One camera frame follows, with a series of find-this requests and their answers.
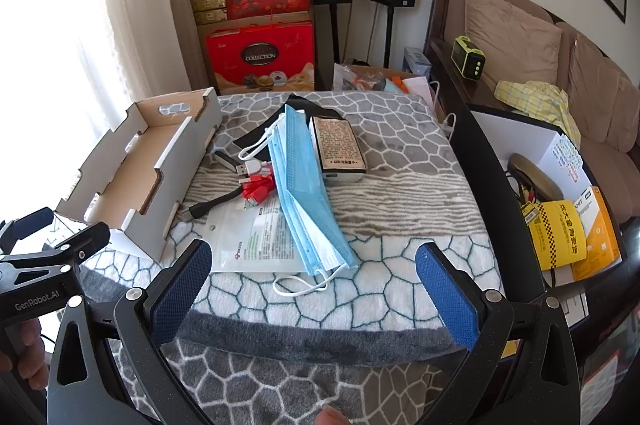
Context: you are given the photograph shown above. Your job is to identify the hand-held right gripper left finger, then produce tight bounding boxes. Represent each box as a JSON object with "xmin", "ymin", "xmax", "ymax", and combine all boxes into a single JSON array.
[{"xmin": 46, "ymin": 239, "xmax": 216, "ymax": 425}]

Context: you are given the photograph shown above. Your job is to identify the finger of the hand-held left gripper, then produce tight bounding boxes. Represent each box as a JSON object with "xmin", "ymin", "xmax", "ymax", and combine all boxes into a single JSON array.
[
  {"xmin": 0, "ymin": 207, "xmax": 54, "ymax": 252},
  {"xmin": 42, "ymin": 222, "xmax": 112, "ymax": 266}
]

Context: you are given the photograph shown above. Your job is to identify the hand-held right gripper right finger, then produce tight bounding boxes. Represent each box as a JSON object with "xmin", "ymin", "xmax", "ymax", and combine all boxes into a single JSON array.
[{"xmin": 414, "ymin": 241, "xmax": 586, "ymax": 425}]

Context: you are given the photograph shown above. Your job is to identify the white plastic packet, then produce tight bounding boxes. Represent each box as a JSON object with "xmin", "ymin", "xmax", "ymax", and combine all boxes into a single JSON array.
[{"xmin": 206, "ymin": 195, "xmax": 307, "ymax": 274}]

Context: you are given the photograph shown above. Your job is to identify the white cardboard box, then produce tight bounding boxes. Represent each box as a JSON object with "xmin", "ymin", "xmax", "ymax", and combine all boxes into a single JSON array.
[{"xmin": 54, "ymin": 87, "xmax": 223, "ymax": 264}]

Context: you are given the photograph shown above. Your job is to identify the black usb cable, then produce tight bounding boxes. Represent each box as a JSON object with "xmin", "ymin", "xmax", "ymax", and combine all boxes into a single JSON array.
[{"xmin": 181, "ymin": 184, "xmax": 251, "ymax": 222}]

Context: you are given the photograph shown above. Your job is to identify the red usb cables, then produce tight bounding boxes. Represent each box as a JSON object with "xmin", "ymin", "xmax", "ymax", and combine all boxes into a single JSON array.
[{"xmin": 239, "ymin": 170, "xmax": 279, "ymax": 208}]

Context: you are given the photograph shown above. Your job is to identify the white usb cable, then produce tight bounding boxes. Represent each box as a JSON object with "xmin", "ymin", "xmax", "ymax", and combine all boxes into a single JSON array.
[{"xmin": 234, "ymin": 127, "xmax": 287, "ymax": 176}]

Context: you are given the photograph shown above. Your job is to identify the small black device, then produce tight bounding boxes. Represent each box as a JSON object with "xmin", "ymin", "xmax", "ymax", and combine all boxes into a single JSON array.
[{"xmin": 214, "ymin": 149, "xmax": 242, "ymax": 172}]

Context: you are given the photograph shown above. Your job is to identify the stack of blue face masks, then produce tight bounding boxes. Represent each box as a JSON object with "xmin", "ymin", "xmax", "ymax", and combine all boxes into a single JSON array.
[{"xmin": 239, "ymin": 104, "xmax": 359, "ymax": 299}]

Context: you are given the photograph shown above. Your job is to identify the black box with beige label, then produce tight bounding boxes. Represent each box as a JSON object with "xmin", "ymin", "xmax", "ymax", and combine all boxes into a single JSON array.
[{"xmin": 307, "ymin": 116, "xmax": 369, "ymax": 184}]

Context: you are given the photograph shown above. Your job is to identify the person's left hand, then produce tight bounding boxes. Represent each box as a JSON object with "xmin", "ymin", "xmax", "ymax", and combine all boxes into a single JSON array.
[{"xmin": 0, "ymin": 319, "xmax": 53, "ymax": 378}]

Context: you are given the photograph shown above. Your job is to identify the person's right hand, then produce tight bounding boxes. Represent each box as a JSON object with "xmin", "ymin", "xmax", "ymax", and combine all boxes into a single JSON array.
[{"xmin": 317, "ymin": 407, "xmax": 351, "ymax": 425}]

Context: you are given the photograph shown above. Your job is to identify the grey white patterned blanket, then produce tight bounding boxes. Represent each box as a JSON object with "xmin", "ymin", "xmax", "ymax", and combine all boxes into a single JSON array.
[{"xmin": 45, "ymin": 90, "xmax": 507, "ymax": 425}]

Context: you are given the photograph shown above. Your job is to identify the yellow black package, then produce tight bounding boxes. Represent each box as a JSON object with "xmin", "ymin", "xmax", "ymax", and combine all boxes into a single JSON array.
[{"xmin": 521, "ymin": 199, "xmax": 589, "ymax": 274}]

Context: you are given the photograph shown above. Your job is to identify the orange white box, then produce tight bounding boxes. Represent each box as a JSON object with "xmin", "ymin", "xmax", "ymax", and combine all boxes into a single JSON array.
[{"xmin": 569, "ymin": 186, "xmax": 624, "ymax": 282}]

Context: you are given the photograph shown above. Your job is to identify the dark coffee table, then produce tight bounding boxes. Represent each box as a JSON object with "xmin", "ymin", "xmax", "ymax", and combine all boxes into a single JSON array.
[{"xmin": 440, "ymin": 70, "xmax": 640, "ymax": 425}]

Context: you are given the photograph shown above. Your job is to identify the white open carton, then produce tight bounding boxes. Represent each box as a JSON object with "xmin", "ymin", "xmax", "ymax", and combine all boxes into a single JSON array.
[{"xmin": 469, "ymin": 104, "xmax": 597, "ymax": 208}]

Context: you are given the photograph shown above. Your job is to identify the dark wooden sofa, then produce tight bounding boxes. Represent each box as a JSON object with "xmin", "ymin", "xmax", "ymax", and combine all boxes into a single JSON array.
[{"xmin": 422, "ymin": 0, "xmax": 640, "ymax": 256}]

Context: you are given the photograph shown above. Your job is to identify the white paper bag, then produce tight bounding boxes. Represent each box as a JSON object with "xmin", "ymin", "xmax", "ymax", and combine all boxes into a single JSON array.
[{"xmin": 400, "ymin": 77, "xmax": 442, "ymax": 122}]

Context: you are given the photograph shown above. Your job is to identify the yellow plaid cloth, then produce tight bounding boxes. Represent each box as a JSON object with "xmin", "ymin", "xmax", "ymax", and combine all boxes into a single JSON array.
[{"xmin": 494, "ymin": 80, "xmax": 582, "ymax": 149}]

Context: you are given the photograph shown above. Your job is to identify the white curtain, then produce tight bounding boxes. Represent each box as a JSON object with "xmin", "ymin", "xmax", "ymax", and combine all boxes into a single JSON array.
[{"xmin": 0, "ymin": 0, "xmax": 195, "ymax": 228}]

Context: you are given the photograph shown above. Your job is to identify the brown sofa cushion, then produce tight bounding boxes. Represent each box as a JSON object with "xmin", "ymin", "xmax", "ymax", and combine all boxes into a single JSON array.
[
  {"xmin": 464, "ymin": 0, "xmax": 564, "ymax": 82},
  {"xmin": 607, "ymin": 70, "xmax": 640, "ymax": 228},
  {"xmin": 556, "ymin": 22, "xmax": 635, "ymax": 156}
]

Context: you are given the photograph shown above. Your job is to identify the open carton of clutter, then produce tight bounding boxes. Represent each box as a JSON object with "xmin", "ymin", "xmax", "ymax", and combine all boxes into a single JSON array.
[{"xmin": 333, "ymin": 62, "xmax": 407, "ymax": 96}]

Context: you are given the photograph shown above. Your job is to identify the blue grey box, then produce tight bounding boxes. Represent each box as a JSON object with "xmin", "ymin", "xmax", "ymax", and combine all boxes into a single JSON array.
[{"xmin": 403, "ymin": 46, "xmax": 432, "ymax": 78}]

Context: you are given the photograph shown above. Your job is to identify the green yellow device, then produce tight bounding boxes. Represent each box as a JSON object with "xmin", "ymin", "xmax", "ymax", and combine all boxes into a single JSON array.
[{"xmin": 451, "ymin": 35, "xmax": 489, "ymax": 81}]

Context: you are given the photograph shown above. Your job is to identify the red gift box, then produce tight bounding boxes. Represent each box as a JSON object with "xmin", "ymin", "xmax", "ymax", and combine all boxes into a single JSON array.
[{"xmin": 206, "ymin": 21, "xmax": 316, "ymax": 94}]

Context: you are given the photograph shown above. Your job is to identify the black speaker stand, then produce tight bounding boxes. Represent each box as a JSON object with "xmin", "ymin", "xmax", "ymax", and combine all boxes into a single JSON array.
[
  {"xmin": 382, "ymin": 6, "xmax": 399, "ymax": 68},
  {"xmin": 327, "ymin": 4, "xmax": 344, "ymax": 66}
]

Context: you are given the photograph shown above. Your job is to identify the white charging cable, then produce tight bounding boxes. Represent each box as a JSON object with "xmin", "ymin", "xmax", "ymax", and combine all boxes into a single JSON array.
[{"xmin": 429, "ymin": 80, "xmax": 458, "ymax": 142}]

